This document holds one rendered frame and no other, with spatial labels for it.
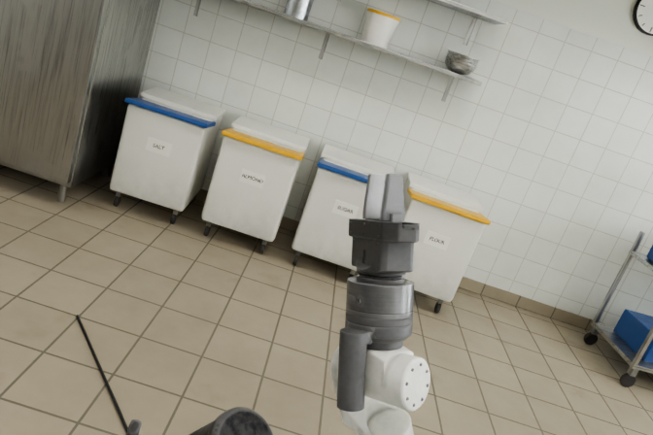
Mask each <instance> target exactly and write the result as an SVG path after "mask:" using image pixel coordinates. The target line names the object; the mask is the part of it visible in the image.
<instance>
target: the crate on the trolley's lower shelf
mask: <svg viewBox="0 0 653 435"><path fill-rule="evenodd" d="M652 326H653V317H651V316H648V315H645V314H641V313H638V312H634V311H631V310H627V309H625V311H624V312H623V314H622V316H621V317H620V319H619V320H618V322H617V324H616V326H615V328H614V330H613V331H614V332H615V333H616V334H617V335H618V336H619V337H620V338H621V339H622V340H623V341H624V342H625V343H626V344H627V345H628V346H629V347H630V348H631V349H632V350H633V351H634V352H635V353H637V352H638V350H639V349H640V347H641V345H642V343H643V342H644V340H645V338H646V336H647V335H648V333H649V331H650V329H651V328H652ZM641 359H642V360H643V361H645V362H649V363H653V339H652V341H651V343H650V344H649V346H648V348H647V350H646V351H645V353H644V355H643V357H642V358H641Z"/></svg>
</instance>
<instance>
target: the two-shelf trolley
mask: <svg viewBox="0 0 653 435"><path fill-rule="evenodd" d="M644 235H645V233H644V232H642V231H640V232H639V234H638V236H637V238H636V240H635V242H634V244H633V246H632V248H631V249H630V251H629V254H628V256H627V257H626V259H625V261H624V263H623V265H622V267H621V269H620V271H619V272H618V274H617V276H616V278H615V280H614V282H613V284H612V286H611V288H610V289H609V291H608V293H607V294H606V296H605V298H604V300H603V302H602V303H601V306H600V308H599V310H598V312H597V314H596V316H595V318H594V319H593V321H592V323H591V325H592V328H591V330H590V332H589V333H587V334H586V335H585V336H584V342H585V343H586V344H587V345H594V344H595V343H596V342H597V340H598V336H597V335H598V334H599V333H600V334H601V335H602V336H603V338H604V339H605V340H606V341H607V342H608V343H609V344H610V345H611V347H613V348H614V349H615V350H616V351H617V352H618V353H619V354H620V355H621V356H622V357H623V358H624V359H625V360H626V362H627V363H628V364H629V365H630V368H629V369H628V371H627V373H626V374H624V375H622V376H621V378H620V383H621V385H622V386H624V387H630V386H632V385H634V384H635V382H636V374H637V372H638V371H639V370H641V371H644V372H648V373H652V374H653V363H649V362H645V361H643V360H642V359H641V358H642V357H643V355H644V353H645V351H646V350H647V348H648V346H649V344H650V343H651V341H652V339H653V326H652V328H651V329H650V331H649V333H648V335H647V336H646V338H645V340H644V342H643V343H642V345H641V347H640V349H639V350H638V352H637V353H635V352H634V351H633V350H632V349H631V348H630V347H629V346H628V345H627V344H626V343H625V342H624V341H623V340H622V339H621V338H620V337H619V336H618V335H617V334H616V333H615V332H614V331H613V330H614V328H615V327H613V326H610V325H606V324H603V323H599V320H600V318H601V315H602V313H603V311H604V309H605V308H606V306H607V304H608V302H609V300H610V298H611V296H612V295H613V293H614V291H615V289H616V287H617V285H618V284H619V282H620V281H621V279H622V277H623V275H624V273H625V271H626V269H627V267H628V266H629V264H630V262H631V260H632V258H633V257H634V258H635V259H637V260H638V261H639V262H641V263H642V264H643V265H645V266H646V267H647V268H649V269H650V270H652V271H653V262H652V261H651V260H649V259H648V258H647V255H646V254H643V253H640V252H637V251H636V250H637V248H638V246H639V244H640V242H641V240H642V239H643V237H644Z"/></svg>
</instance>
